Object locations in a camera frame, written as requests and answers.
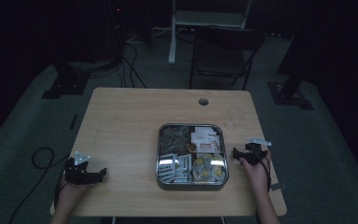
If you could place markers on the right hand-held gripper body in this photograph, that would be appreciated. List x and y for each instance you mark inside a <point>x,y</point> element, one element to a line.
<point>254,154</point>

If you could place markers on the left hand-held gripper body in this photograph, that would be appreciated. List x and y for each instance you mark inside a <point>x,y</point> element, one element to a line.
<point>74,174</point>

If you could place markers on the person's left hand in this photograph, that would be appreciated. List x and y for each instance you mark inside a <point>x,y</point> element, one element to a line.
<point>70,193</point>

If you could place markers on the person's right hand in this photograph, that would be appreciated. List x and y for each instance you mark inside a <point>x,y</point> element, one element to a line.
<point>256,174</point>

